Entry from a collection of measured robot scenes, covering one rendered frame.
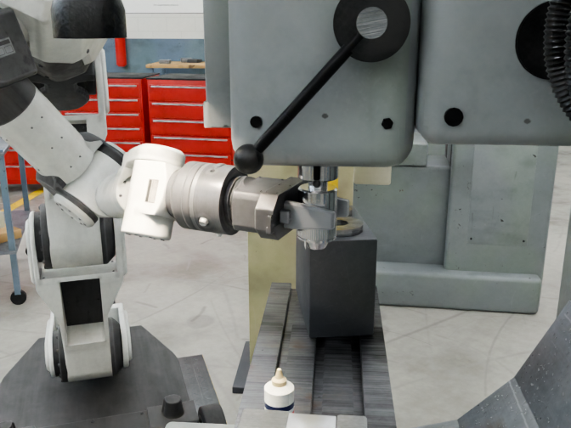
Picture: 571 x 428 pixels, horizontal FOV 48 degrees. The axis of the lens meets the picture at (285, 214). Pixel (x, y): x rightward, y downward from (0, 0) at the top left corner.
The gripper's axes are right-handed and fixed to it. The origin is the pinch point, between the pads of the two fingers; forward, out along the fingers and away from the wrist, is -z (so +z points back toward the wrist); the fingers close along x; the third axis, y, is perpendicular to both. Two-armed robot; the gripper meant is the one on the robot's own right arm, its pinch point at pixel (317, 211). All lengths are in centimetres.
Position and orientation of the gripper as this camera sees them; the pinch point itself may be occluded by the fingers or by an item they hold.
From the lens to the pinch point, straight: 77.5
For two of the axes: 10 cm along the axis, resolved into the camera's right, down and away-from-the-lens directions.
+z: -9.2, -1.2, 3.7
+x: 3.9, -2.6, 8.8
